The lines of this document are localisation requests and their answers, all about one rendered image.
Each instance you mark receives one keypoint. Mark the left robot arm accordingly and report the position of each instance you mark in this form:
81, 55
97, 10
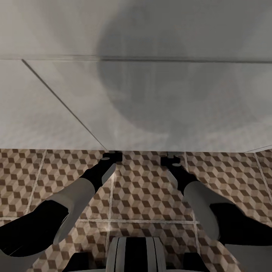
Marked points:
25, 239

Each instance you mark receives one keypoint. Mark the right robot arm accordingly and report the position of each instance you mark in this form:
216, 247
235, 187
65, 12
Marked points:
248, 240

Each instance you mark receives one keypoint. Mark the robot trunk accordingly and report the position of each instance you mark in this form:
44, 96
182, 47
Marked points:
136, 254

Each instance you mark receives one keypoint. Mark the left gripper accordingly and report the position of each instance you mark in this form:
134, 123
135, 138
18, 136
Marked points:
117, 156

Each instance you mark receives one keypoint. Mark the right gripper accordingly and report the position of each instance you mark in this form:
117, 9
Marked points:
166, 160

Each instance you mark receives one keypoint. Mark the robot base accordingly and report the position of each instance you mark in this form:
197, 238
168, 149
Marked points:
192, 263

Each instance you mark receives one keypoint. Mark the furniture sink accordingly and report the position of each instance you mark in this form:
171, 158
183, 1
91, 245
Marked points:
136, 75

